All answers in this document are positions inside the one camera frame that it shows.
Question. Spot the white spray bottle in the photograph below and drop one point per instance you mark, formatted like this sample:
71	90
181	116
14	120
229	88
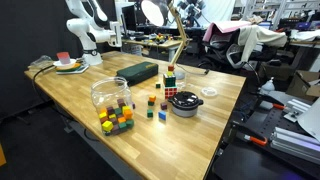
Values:
266	86

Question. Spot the black office chair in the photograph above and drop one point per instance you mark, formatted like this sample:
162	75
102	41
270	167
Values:
223	46

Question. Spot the purple block in jar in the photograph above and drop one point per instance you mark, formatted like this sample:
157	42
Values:
110	110
120	101

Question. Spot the red plastic cup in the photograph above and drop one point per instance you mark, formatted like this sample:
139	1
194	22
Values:
63	57

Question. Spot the green wooden block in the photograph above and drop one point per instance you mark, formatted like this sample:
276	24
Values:
150	113
151	103

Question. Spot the yellow block in jar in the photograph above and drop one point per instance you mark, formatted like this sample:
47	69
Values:
103	115
107	125

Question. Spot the stack of colourful plates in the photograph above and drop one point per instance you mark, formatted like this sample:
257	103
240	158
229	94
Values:
71	68

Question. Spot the brown cardboard box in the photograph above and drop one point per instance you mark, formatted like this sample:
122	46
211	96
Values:
303	85

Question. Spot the clear plastic jar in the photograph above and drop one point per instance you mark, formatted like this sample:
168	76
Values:
106	95

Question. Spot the white bowl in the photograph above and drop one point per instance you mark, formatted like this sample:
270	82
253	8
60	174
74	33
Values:
65	63

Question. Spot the green block in jar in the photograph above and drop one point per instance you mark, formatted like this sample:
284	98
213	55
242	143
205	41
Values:
122	125
129	123

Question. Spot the wooden desk lamp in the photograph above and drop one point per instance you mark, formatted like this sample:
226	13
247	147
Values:
182	40

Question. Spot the clear plastic bag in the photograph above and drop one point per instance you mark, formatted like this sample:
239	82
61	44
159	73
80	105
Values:
41	61

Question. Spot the grey pot with black lid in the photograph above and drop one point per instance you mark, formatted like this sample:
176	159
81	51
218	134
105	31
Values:
185	103

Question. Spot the dark green flat case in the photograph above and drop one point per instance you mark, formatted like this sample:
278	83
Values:
137	72

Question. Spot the clear round plastic lid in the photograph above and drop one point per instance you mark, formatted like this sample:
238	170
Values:
209	91

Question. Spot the pink cloth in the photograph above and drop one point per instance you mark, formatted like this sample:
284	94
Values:
225	26

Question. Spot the wooden background desk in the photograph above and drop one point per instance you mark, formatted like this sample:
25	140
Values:
156	43

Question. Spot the orange wooden block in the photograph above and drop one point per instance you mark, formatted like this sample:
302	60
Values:
152	98

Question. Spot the white and red Rubik's cube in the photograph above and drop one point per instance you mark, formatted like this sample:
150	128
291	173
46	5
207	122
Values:
170	92

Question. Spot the red wooden block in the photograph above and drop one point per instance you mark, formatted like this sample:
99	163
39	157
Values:
171	68

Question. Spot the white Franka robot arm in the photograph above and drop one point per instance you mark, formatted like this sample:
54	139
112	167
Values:
80	26

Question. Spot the small dark green block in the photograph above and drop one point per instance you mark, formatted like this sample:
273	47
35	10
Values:
158	85

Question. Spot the dark green Rubik's cube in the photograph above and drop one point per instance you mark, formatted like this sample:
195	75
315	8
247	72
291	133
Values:
169	80

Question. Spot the orange block in jar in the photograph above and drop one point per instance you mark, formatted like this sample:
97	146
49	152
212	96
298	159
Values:
128	113

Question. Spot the blue wooden block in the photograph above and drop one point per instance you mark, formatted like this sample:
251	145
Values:
162	115

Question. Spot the purple wooden block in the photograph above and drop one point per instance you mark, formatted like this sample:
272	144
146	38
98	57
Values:
133	105
163	106

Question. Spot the aluminium profile bars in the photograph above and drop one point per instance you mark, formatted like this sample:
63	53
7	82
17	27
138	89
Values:
293	142

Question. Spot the beige cloth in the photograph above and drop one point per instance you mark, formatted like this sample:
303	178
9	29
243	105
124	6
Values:
260	36

